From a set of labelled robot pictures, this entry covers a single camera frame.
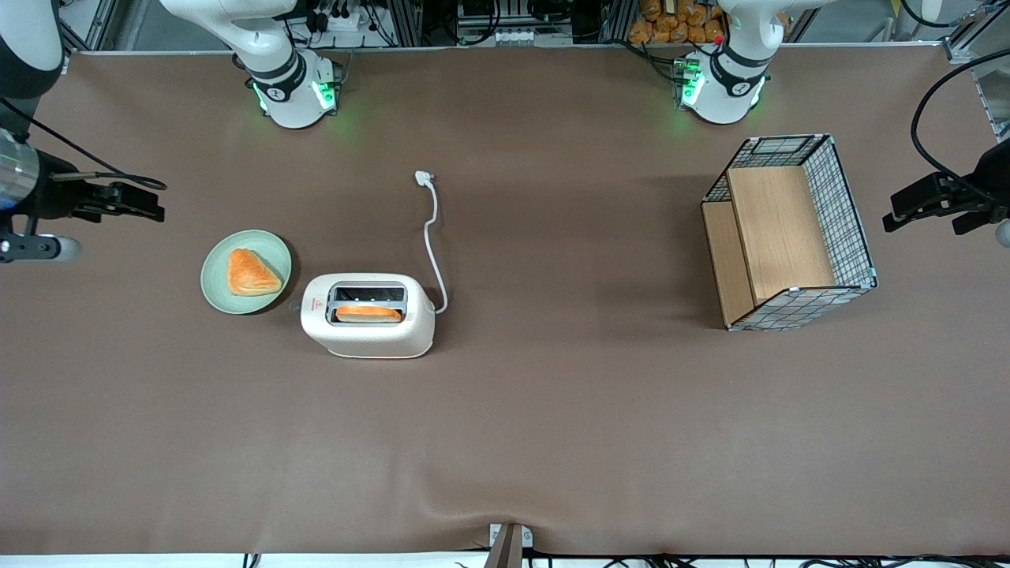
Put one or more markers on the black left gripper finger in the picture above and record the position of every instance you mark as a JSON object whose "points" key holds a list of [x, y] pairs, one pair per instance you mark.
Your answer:
{"points": [[977, 221], [915, 201]]}

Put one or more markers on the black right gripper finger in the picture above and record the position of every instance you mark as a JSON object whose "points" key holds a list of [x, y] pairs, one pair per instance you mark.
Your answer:
{"points": [[136, 193], [142, 214]]}

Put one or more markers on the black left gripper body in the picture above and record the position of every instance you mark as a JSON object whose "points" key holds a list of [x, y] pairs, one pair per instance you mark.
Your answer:
{"points": [[989, 175]]}

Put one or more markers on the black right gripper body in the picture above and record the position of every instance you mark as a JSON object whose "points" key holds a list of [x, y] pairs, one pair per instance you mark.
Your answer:
{"points": [[57, 195]]}

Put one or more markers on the white two-slot toaster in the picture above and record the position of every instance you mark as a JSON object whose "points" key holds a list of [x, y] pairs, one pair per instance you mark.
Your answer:
{"points": [[371, 338]]}

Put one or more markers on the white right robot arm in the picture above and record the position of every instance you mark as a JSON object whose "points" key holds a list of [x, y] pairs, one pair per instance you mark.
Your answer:
{"points": [[290, 95]]}

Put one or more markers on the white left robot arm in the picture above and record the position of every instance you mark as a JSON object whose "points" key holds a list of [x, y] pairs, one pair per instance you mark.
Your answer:
{"points": [[722, 95]]}

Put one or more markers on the pale green plate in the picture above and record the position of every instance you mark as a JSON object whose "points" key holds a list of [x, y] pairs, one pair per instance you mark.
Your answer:
{"points": [[217, 280]]}

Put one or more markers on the triangular golden pastry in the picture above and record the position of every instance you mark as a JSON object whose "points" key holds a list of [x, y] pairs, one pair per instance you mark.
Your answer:
{"points": [[251, 274]]}

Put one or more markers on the wooden step shelf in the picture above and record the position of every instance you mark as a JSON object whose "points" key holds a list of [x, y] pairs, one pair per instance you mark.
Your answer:
{"points": [[777, 233]]}

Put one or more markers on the toast slice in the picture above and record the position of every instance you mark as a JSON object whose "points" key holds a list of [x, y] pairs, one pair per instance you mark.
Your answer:
{"points": [[368, 314]]}

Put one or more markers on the white power strip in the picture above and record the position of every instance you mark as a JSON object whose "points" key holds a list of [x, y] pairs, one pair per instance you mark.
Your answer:
{"points": [[343, 20]]}

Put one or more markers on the bag of orange buns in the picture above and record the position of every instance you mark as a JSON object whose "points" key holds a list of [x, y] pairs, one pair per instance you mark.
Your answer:
{"points": [[671, 24]]}

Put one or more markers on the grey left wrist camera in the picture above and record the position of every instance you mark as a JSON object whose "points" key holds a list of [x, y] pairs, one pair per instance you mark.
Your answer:
{"points": [[1004, 233]]}

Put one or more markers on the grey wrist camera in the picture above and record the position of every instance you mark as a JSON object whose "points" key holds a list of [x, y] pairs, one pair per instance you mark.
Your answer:
{"points": [[35, 248], [1004, 233]]}

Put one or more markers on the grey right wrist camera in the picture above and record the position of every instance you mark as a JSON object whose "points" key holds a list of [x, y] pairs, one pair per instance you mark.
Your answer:
{"points": [[35, 248]]}

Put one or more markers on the aluminium frame profile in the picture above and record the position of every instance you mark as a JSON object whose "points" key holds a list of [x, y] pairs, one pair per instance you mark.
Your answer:
{"points": [[982, 55]]}

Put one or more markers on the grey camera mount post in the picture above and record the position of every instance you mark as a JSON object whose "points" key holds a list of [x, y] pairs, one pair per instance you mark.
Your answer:
{"points": [[507, 548]]}

